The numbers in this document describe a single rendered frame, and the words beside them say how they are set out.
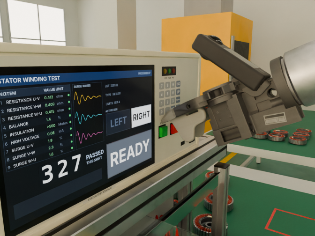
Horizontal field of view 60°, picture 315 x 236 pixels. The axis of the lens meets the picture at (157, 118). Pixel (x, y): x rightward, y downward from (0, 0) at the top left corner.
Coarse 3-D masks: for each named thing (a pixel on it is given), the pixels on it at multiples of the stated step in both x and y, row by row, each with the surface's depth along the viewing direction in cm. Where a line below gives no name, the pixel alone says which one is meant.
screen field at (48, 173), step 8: (64, 160) 32; (72, 160) 32; (80, 160) 34; (40, 168) 29; (48, 168) 30; (56, 168) 31; (64, 168) 32; (72, 168) 33; (80, 168) 34; (40, 176) 29; (48, 176) 30; (56, 176) 31; (64, 176) 32; (40, 184) 29
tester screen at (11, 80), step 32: (0, 96) 25; (32, 96) 27; (64, 96) 31; (96, 96) 34; (128, 96) 40; (0, 128) 25; (32, 128) 28; (64, 128) 31; (96, 128) 35; (32, 160) 28; (96, 160) 36; (32, 192) 29
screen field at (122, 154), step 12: (144, 132) 44; (108, 144) 37; (120, 144) 39; (132, 144) 42; (144, 144) 44; (108, 156) 38; (120, 156) 40; (132, 156) 42; (144, 156) 45; (108, 168) 38; (120, 168) 40
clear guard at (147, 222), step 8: (136, 224) 41; (144, 224) 41; (152, 224) 41; (160, 224) 41; (168, 224) 41; (128, 232) 39; (136, 232) 39; (144, 232) 39; (152, 232) 39; (160, 232) 39; (168, 232) 39; (176, 232) 39; (184, 232) 39
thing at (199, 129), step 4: (192, 112) 46; (208, 116) 45; (200, 124) 46; (204, 124) 45; (196, 128) 46; (200, 128) 46; (196, 132) 46; (200, 132) 46; (196, 136) 47; (200, 136) 46
